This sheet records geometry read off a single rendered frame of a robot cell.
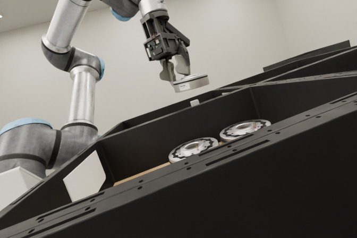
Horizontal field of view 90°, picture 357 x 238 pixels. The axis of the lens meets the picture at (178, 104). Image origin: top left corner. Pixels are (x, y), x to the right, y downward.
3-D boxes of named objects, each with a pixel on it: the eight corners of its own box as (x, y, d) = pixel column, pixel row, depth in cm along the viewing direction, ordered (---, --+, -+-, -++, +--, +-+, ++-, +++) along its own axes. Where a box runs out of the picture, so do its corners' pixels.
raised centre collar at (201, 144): (183, 156, 32) (182, 153, 32) (179, 149, 37) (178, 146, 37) (208, 147, 33) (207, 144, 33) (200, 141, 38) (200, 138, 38)
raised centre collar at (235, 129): (237, 135, 34) (236, 132, 34) (228, 130, 39) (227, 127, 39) (261, 127, 34) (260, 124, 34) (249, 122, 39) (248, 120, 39)
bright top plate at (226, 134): (230, 146, 31) (229, 143, 31) (214, 133, 41) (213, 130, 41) (283, 127, 32) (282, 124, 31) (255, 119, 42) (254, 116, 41)
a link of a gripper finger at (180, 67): (178, 88, 49) (163, 59, 49) (189, 84, 54) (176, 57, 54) (186, 83, 47) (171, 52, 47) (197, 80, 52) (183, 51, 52)
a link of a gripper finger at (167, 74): (159, 93, 54) (153, 61, 52) (171, 88, 58) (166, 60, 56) (167, 92, 52) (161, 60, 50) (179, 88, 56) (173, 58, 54)
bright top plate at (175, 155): (172, 170, 29) (171, 167, 29) (167, 152, 39) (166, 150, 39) (227, 148, 31) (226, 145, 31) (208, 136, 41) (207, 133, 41)
